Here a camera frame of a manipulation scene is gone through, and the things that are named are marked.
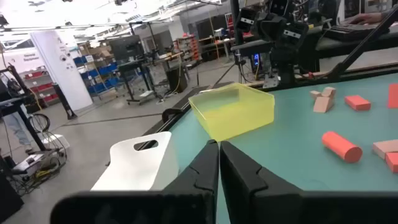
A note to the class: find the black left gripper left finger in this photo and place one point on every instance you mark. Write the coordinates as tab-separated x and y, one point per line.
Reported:
199	186

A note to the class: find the shelf with red bins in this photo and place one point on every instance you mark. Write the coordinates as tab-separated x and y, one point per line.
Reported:
40	88

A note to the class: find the red cylinder block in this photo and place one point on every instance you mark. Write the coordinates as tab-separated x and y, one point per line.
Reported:
340	146

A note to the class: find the black monitor on cart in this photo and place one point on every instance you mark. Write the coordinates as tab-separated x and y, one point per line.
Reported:
126	48

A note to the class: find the person's hand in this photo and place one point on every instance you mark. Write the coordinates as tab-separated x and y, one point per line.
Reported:
367	18

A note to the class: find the shelf with blue bins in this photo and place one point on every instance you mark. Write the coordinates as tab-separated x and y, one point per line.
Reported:
99	73

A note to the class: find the black desk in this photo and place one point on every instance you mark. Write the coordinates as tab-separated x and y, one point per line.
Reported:
342	47

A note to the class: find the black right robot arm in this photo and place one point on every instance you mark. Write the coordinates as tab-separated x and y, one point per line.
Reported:
270	28

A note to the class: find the computer with blue light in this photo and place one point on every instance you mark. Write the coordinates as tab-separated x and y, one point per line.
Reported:
255	60

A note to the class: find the shelf with orange items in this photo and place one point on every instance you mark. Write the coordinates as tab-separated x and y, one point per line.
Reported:
189	46

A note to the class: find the white plastic bin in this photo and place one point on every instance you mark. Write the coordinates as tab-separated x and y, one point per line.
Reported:
130	171

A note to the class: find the translucent yellow plastic bin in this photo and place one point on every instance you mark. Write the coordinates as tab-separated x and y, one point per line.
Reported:
236	118

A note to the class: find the white box device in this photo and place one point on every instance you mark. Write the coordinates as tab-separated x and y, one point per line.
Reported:
28	163

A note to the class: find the black keyboard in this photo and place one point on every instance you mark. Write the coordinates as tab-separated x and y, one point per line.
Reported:
348	31

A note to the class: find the white pillar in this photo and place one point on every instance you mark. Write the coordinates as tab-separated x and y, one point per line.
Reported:
65	74

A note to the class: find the red rectangular block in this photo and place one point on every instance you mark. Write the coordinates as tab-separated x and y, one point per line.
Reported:
357	103
393	96
393	162

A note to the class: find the black tripod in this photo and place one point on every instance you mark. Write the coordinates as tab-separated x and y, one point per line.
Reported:
238	62

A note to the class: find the natural wood rectangular block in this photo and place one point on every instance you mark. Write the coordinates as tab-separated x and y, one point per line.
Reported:
387	147

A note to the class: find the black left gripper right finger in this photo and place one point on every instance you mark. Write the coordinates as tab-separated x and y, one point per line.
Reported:
245	189

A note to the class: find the small natural wood block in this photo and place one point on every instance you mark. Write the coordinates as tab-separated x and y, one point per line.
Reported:
314	94

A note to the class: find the black computer tower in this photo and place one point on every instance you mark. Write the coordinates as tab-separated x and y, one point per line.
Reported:
176	79

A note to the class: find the black rolling stand table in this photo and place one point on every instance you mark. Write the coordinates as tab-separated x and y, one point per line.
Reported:
133	70

